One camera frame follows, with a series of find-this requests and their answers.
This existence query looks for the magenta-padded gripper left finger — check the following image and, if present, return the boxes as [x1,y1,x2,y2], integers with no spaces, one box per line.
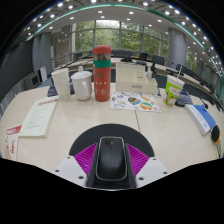
[53,142,99,189]

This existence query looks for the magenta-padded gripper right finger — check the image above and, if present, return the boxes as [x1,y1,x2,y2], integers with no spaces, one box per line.
[126,143,170,189]

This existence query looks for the black computer mouse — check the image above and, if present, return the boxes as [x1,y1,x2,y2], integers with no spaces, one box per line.
[95,135,128,183]

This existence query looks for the black mouse pad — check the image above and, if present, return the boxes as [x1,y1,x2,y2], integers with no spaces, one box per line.
[68,123,156,158]

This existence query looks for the pale paper booklet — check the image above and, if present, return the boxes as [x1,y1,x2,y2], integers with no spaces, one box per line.
[18,95,60,138]

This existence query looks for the red and white leaflet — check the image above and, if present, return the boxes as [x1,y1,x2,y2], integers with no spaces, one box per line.
[4,124,23,161]

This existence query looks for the colourful sticker sheet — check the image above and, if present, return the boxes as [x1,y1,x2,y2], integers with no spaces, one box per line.
[109,91,162,114]

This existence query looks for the blue and white book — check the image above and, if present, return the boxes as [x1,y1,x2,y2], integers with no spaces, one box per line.
[184,103,217,136]

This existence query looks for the black conference microphone unit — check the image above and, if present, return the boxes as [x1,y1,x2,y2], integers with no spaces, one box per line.
[174,83,209,109]

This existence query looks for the green printed paper drink cup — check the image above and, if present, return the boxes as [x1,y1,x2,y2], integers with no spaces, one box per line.
[162,64,185,107]

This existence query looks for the white lidded mug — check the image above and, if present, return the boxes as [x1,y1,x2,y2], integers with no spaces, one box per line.
[70,65,94,102]

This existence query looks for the stack of white paper cups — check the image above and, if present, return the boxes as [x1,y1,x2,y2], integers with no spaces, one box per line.
[50,67,72,103]

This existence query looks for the beige cardboard box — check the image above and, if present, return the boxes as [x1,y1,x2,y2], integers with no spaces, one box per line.
[115,62,159,95]

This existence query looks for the red bottle with green band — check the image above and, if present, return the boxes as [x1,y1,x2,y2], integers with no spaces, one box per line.
[92,45,112,103]

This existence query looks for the row of dark office chairs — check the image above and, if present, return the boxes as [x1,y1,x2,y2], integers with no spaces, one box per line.
[71,49,221,94]

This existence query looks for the ceiling spot lights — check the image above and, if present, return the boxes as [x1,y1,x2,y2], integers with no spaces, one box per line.
[19,0,224,74]

